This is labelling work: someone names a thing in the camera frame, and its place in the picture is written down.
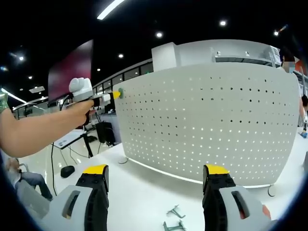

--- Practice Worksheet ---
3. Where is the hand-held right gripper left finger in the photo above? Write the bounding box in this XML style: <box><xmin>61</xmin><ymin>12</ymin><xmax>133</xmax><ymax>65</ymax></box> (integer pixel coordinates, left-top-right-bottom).
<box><xmin>36</xmin><ymin>164</ymin><xmax>109</xmax><ymax>231</ymax></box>

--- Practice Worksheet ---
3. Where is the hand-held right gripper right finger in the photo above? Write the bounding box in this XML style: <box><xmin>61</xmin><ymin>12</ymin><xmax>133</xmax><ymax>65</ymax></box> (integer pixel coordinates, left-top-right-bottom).
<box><xmin>202</xmin><ymin>164</ymin><xmax>277</xmax><ymax>231</ymax></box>

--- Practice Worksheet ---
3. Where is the white perforated mounting plate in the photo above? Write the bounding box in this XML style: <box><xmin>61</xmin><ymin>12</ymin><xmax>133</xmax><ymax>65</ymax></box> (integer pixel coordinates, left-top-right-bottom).
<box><xmin>113</xmin><ymin>63</ymin><xmax>301</xmax><ymax>197</ymax></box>

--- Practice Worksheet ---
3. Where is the person's left hand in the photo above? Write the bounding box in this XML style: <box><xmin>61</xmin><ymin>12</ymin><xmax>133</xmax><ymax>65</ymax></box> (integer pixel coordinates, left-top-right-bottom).
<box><xmin>70</xmin><ymin>99</ymin><xmax>95</xmax><ymax>128</ymax></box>

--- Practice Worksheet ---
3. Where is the person's right hand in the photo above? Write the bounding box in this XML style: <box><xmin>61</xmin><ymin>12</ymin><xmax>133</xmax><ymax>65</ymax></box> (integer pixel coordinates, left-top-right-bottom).
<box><xmin>261</xmin><ymin>204</ymin><xmax>272</xmax><ymax>219</ymax></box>

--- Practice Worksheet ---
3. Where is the black computer tower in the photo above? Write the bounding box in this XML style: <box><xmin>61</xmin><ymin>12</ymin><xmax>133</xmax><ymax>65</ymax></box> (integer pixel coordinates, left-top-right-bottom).
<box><xmin>95</xmin><ymin>121</ymin><xmax>116</xmax><ymax>147</ymax></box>

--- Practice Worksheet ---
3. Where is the black computer mouse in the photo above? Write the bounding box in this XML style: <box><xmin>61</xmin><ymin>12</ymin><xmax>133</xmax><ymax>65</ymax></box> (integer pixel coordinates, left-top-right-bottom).
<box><xmin>60</xmin><ymin>165</ymin><xmax>75</xmax><ymax>178</ymax></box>

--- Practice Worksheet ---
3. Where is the ceiling air conditioner vent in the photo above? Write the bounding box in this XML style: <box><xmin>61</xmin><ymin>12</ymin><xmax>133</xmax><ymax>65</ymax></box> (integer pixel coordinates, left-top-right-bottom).
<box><xmin>28</xmin><ymin>86</ymin><xmax>46</xmax><ymax>94</ymax></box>

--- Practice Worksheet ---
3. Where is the black laptop stand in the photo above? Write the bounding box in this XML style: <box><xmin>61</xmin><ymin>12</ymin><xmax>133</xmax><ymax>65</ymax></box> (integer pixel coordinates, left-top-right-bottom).
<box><xmin>81</xmin><ymin>132</ymin><xmax>94</xmax><ymax>159</ymax></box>

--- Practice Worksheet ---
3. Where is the white laptop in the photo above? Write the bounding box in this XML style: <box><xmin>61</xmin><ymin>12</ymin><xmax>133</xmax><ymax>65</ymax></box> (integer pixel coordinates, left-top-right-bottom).
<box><xmin>53</xmin><ymin>131</ymin><xmax>85</xmax><ymax>150</ymax></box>

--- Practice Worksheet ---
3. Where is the long ceiling light strip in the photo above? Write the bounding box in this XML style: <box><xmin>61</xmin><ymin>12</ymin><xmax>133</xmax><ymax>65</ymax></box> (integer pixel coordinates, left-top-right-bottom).
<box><xmin>97</xmin><ymin>0</ymin><xmax>126</xmax><ymax>20</ymax></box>

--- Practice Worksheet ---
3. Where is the group of ceiling spotlights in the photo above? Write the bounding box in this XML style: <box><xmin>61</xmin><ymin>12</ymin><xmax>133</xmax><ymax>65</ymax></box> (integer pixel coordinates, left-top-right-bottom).
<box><xmin>18</xmin><ymin>20</ymin><xmax>280</xmax><ymax>81</ymax></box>

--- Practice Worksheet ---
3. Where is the white metal storage shelf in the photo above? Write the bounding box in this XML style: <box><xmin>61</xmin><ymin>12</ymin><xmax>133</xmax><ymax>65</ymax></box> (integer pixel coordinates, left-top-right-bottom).
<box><xmin>211</xmin><ymin>45</ymin><xmax>282</xmax><ymax>70</ymax></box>

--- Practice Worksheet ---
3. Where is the large red wall screen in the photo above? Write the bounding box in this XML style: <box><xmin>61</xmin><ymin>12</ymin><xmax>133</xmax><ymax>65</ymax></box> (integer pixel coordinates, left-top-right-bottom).
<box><xmin>47</xmin><ymin>39</ymin><xmax>94</xmax><ymax>102</ymax></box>

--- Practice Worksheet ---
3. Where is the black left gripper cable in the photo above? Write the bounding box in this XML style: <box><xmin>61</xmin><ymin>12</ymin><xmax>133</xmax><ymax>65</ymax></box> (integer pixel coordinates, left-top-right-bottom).
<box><xmin>50</xmin><ymin>94</ymin><xmax>73</xmax><ymax>196</ymax></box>

